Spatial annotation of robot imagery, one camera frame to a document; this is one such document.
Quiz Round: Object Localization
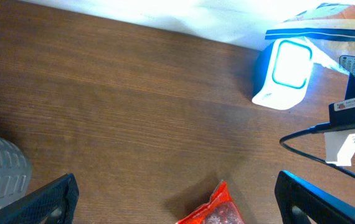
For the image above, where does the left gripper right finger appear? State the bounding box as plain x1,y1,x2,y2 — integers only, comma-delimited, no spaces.
275,170,355,224

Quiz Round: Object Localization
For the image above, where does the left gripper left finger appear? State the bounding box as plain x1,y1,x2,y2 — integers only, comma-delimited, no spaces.
0,173,79,224

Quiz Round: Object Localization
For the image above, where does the large yellow wipes bag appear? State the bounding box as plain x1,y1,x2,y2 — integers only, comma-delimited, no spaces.
265,3,355,77

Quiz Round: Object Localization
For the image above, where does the red Hacks candy bag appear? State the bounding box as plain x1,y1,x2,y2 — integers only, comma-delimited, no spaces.
176,180,244,224

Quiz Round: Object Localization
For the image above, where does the white barcode scanner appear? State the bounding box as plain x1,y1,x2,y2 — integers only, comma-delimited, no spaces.
252,38,313,110

